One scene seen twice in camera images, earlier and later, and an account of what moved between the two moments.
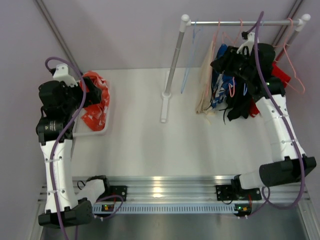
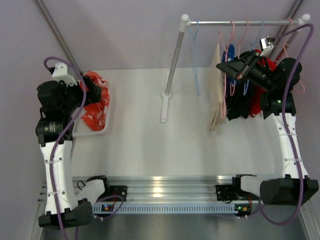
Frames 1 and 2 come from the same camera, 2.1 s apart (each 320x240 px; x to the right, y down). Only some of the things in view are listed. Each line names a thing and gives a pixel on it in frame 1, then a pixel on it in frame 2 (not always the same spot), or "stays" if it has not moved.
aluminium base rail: (194, 190) stays
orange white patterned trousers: (94, 116) stays
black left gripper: (85, 89) stays
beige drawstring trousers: (204, 100) → (216, 87)
